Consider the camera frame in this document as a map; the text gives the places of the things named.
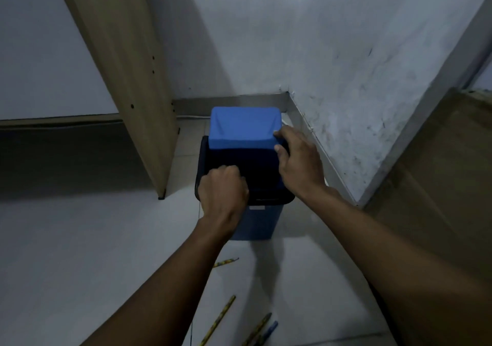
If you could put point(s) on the person's left hand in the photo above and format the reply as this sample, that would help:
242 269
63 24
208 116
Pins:
221 199

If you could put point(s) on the person's right hand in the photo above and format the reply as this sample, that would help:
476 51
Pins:
301 165

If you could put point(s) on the person's left fingers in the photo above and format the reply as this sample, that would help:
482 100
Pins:
226 172

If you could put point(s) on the person's right thumb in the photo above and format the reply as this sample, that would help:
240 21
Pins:
281 162

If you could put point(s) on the blue swing bin lid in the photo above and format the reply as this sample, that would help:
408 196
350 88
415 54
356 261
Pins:
244 130

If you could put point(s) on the blue trash bin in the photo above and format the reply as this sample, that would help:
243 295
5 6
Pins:
256 219

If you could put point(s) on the person's right forearm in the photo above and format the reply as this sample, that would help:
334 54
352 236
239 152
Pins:
399 269

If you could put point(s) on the person's left forearm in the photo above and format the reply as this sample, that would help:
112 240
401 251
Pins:
161 292

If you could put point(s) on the yellow patterned pencil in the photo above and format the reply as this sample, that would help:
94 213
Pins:
218 320
257 328
226 262

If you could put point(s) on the wooden desk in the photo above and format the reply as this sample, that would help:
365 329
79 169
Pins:
127 80

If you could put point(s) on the blue pencil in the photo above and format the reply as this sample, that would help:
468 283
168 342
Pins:
269 332

